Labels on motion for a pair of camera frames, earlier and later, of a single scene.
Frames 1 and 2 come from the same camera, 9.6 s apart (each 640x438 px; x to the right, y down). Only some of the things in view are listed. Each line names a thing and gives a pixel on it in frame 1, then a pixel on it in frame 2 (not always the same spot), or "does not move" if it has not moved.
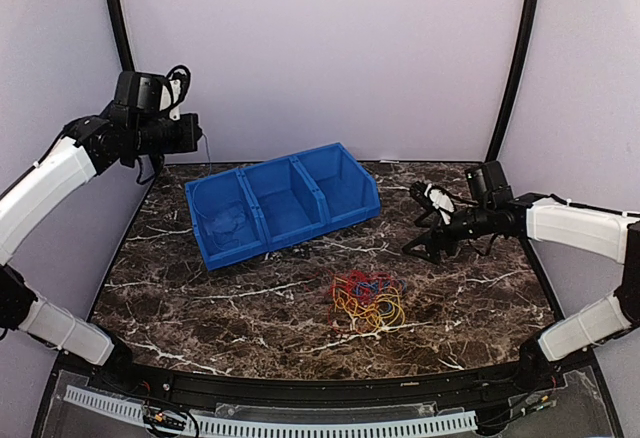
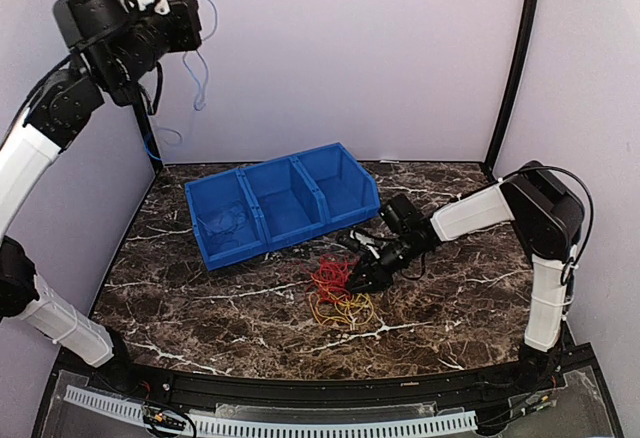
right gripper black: [430, 238] → [378, 279]
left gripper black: [189, 139] → [187, 32]
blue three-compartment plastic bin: [263, 206] does not move
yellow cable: [383, 311] → [353, 308]
